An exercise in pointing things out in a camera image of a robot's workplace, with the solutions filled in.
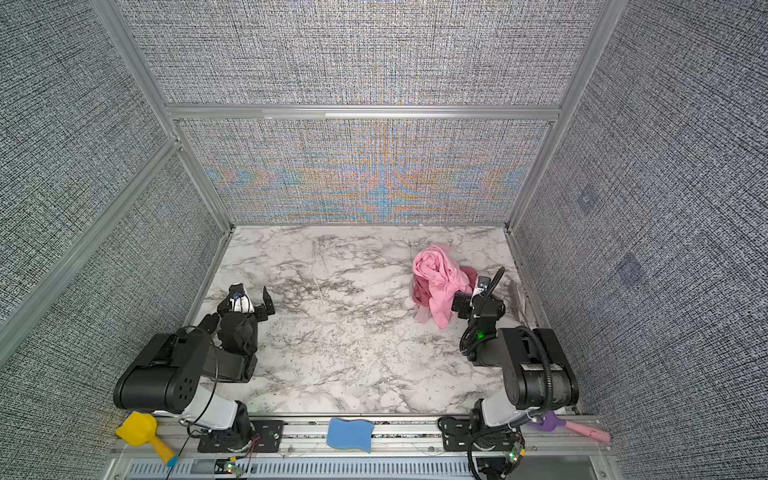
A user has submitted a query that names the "yellow toy scoop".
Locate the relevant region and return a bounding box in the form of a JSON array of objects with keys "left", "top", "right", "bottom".
[{"left": 116, "top": 412, "right": 178, "bottom": 469}]

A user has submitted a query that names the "aluminium front rail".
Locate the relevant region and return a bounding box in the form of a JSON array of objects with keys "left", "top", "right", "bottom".
[{"left": 101, "top": 413, "right": 622, "bottom": 480}]

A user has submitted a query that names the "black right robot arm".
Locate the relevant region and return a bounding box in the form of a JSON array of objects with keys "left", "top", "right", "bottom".
[{"left": 452, "top": 293, "right": 580, "bottom": 434}]

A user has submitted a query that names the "blue sponge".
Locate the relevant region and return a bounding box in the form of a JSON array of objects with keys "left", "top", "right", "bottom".
[{"left": 326, "top": 418, "right": 375, "bottom": 453}]

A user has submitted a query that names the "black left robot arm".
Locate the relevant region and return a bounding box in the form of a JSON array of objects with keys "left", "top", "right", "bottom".
[{"left": 113, "top": 284, "right": 275, "bottom": 453}]

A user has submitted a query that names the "dark magenta cloth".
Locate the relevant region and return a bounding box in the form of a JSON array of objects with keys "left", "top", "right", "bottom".
[{"left": 410, "top": 266, "right": 478, "bottom": 323}]

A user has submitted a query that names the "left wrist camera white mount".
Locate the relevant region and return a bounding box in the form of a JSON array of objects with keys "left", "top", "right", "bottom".
[{"left": 230, "top": 292, "right": 253, "bottom": 314}]

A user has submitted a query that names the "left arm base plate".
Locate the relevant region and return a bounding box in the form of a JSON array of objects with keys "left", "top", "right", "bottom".
[{"left": 197, "top": 420, "right": 285, "bottom": 455}]

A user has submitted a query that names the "purple pink handled tool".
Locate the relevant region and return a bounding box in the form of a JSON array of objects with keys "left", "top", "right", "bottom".
[{"left": 529, "top": 411, "right": 612, "bottom": 444}]

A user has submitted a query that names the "bright pink cloth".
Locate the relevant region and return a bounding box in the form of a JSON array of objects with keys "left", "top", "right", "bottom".
[{"left": 412, "top": 243, "right": 475, "bottom": 330}]

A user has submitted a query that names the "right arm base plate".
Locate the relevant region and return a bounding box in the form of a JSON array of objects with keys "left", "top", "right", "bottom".
[{"left": 437, "top": 416, "right": 525, "bottom": 452}]

